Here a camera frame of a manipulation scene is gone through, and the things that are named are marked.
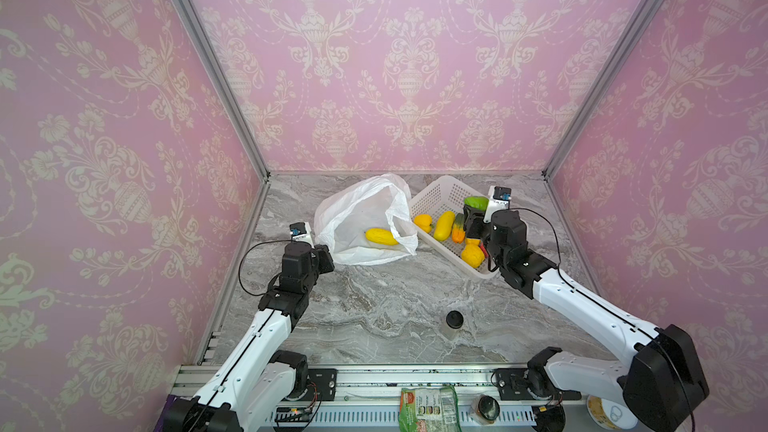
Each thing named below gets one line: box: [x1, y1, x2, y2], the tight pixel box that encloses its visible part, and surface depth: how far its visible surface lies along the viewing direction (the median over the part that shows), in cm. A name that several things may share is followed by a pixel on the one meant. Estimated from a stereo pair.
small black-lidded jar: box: [446, 310, 464, 329], surface depth 77 cm
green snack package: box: [398, 386, 462, 432], surface depth 71 cm
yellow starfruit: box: [434, 210, 455, 242], surface depth 101 cm
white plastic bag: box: [314, 173, 418, 265], surface depth 81 cm
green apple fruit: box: [463, 196, 489, 211], surface depth 79 cm
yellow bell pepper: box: [413, 214, 433, 233], surface depth 102 cm
